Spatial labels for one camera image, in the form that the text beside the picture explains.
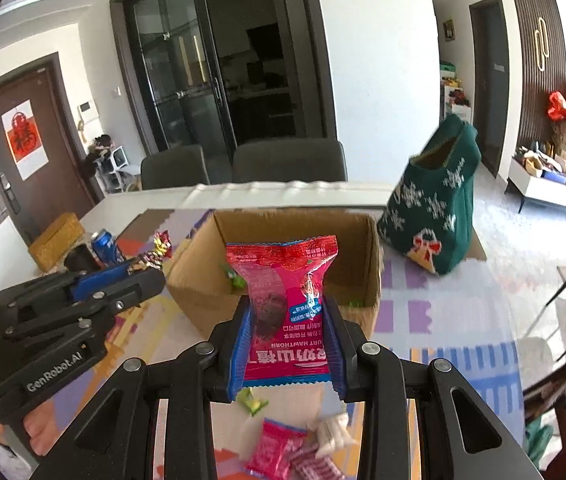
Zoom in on blue soda can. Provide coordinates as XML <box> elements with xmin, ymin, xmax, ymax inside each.
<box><xmin>90</xmin><ymin>229</ymin><xmax>124</xmax><ymax>266</ymax></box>

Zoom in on black framed glass sliding doors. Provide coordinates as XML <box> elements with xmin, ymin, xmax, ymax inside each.
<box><xmin>110</xmin><ymin>0</ymin><xmax>339</xmax><ymax>171</ymax></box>

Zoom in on dark red striped snack packet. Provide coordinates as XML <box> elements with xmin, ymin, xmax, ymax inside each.
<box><xmin>288</xmin><ymin>442</ymin><xmax>344</xmax><ymax>480</ymax></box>

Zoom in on small white shelf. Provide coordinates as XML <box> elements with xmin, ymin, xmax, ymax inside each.
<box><xmin>105</xmin><ymin>146</ymin><xmax>131</xmax><ymax>193</ymax></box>

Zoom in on white low cabinet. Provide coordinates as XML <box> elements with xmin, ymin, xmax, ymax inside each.
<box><xmin>506</xmin><ymin>157</ymin><xmax>566</xmax><ymax>218</ymax></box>

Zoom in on dark wooden chair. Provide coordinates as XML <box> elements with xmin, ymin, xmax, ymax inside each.
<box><xmin>523</xmin><ymin>330</ymin><xmax>566</xmax><ymax>461</ymax></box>

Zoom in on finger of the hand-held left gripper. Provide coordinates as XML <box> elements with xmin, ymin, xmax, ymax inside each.
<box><xmin>4</xmin><ymin>271</ymin><xmax>167</xmax><ymax>337</ymax></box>
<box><xmin>12</xmin><ymin>261</ymin><xmax>138</xmax><ymax>312</ymax></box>

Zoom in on green snowflake tote bag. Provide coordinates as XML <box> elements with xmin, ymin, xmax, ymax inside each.
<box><xmin>377</xmin><ymin>114</ymin><xmax>480</xmax><ymax>276</ymax></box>

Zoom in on white pink snack packet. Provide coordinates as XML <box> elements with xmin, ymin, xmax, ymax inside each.
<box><xmin>313</xmin><ymin>412</ymin><xmax>356</xmax><ymax>461</ymax></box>

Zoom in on light green wrapped candy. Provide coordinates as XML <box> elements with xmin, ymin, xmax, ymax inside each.
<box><xmin>237</xmin><ymin>389</ymin><xmax>270</xmax><ymax>417</ymax></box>

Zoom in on black mug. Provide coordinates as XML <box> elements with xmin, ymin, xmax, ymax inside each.
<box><xmin>63</xmin><ymin>245</ymin><xmax>104</xmax><ymax>273</ymax></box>

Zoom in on gold loop wall ornament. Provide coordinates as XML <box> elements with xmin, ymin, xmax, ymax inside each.
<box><xmin>534</xmin><ymin>17</ymin><xmax>550</xmax><ymax>73</ymax></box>

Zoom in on large pink snack packet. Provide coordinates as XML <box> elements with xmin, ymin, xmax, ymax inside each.
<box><xmin>225</xmin><ymin>235</ymin><xmax>339</xmax><ymax>388</ymax></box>

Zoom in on red white door poster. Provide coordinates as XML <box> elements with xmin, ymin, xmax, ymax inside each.
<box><xmin>2</xmin><ymin>100</ymin><xmax>48</xmax><ymax>182</ymax></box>

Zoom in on person's left hand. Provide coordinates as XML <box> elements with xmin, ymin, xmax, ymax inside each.
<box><xmin>0</xmin><ymin>402</ymin><xmax>71</xmax><ymax>461</ymax></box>

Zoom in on brown entrance door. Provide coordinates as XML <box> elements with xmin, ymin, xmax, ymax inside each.
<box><xmin>0</xmin><ymin>52</ymin><xmax>88</xmax><ymax>246</ymax></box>

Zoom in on green plastic bag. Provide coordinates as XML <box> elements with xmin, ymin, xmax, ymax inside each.
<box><xmin>526</xmin><ymin>417</ymin><xmax>554</xmax><ymax>466</ymax></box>

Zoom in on dark plush toy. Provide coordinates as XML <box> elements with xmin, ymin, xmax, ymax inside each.
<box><xmin>85</xmin><ymin>134</ymin><xmax>116</xmax><ymax>166</ymax></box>

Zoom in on dark interior door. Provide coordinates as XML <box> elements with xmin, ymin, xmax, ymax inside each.
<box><xmin>469</xmin><ymin>0</ymin><xmax>511</xmax><ymax>178</ymax></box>

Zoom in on brown cardboard box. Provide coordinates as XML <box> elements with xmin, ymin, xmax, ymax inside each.
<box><xmin>165</xmin><ymin>210</ymin><xmax>384</xmax><ymax>341</ymax></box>

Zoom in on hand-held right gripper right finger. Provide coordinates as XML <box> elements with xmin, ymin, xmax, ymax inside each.
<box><xmin>322</xmin><ymin>296</ymin><xmax>544</xmax><ymax>480</ymax></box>

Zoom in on door handle lock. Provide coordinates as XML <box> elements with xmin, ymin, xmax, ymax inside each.
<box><xmin>0</xmin><ymin>174</ymin><xmax>18</xmax><ymax>216</ymax></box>

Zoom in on small pink snack packet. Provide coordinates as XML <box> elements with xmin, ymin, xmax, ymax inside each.
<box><xmin>245</xmin><ymin>420</ymin><xmax>309</xmax><ymax>480</ymax></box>

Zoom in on white drawer unit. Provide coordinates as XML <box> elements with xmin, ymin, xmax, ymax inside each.
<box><xmin>443</xmin><ymin>85</ymin><xmax>474</xmax><ymax>126</ymax></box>

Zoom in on green foil candy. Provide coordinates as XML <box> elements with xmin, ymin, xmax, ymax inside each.
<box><xmin>220</xmin><ymin>262</ymin><xmax>246</xmax><ymax>293</ymax></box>

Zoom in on yellow woven tissue box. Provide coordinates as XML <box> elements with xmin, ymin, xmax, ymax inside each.
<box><xmin>28</xmin><ymin>212</ymin><xmax>86</xmax><ymax>271</ymax></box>

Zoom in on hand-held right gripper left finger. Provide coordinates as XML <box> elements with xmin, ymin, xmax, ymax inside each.
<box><xmin>30</xmin><ymin>296</ymin><xmax>254</xmax><ymax>480</ymax></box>

